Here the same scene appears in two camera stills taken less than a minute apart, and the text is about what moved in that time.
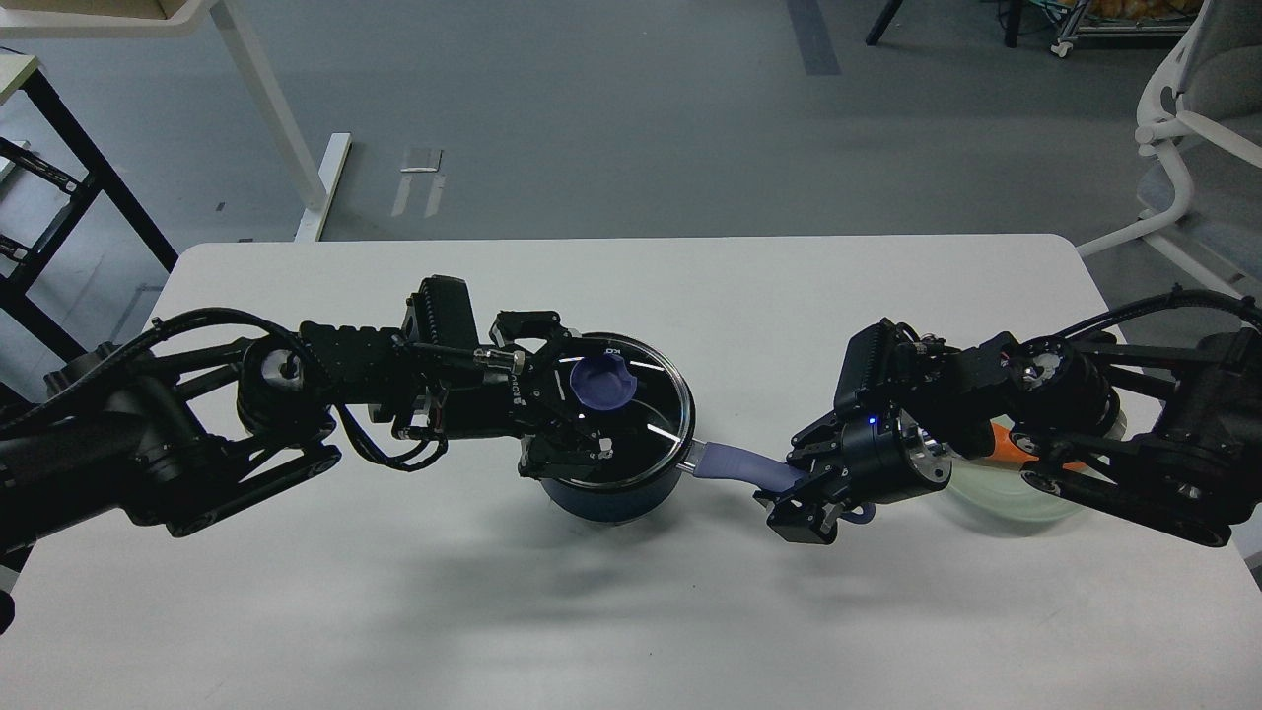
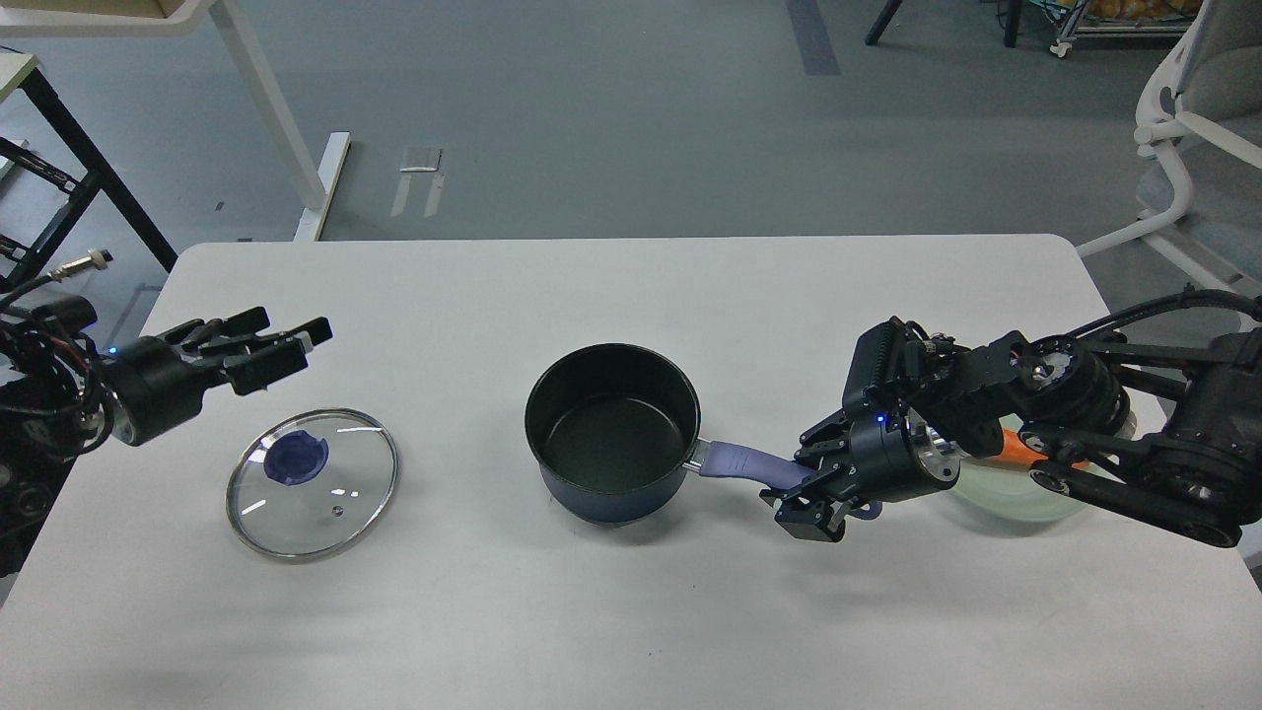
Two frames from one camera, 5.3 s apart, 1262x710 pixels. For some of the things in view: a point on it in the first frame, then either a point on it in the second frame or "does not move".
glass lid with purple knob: (634, 390) → (312, 485)
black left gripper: (477, 399) → (150, 388)
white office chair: (1203, 105) does not move
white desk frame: (81, 19) does not move
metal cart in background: (1123, 19) does not move
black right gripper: (884, 457) does not move
